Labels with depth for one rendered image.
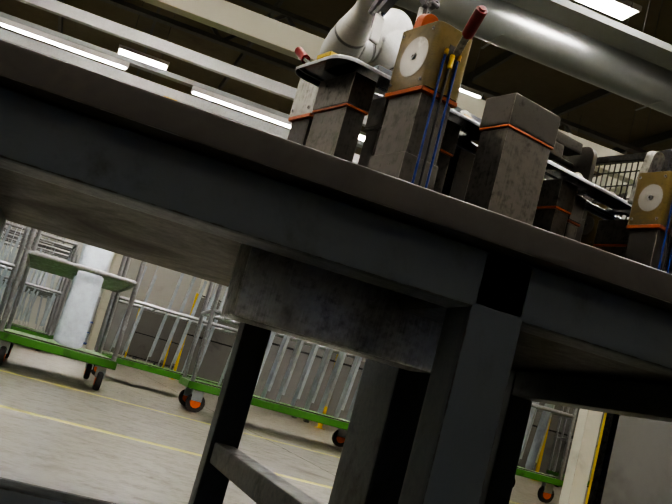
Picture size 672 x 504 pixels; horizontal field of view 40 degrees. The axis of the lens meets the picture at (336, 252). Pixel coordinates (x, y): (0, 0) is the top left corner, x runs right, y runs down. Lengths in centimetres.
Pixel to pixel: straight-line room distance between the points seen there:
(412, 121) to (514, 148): 25
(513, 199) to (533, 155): 10
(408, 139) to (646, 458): 359
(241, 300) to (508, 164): 57
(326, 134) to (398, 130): 18
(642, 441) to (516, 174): 340
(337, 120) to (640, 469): 356
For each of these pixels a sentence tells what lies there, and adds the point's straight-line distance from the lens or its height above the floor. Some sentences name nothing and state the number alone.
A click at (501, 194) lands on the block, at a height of 84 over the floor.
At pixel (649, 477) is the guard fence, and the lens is 486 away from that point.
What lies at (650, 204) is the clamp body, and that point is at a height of 97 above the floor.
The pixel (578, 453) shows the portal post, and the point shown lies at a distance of 907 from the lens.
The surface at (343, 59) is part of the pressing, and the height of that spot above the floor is 100.
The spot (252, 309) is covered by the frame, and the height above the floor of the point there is 52.
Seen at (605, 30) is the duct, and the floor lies 516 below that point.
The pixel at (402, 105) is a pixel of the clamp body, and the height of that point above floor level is 92.
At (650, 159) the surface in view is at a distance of 205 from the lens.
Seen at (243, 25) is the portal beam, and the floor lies 335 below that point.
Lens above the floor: 41
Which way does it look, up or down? 9 degrees up
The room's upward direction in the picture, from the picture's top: 15 degrees clockwise
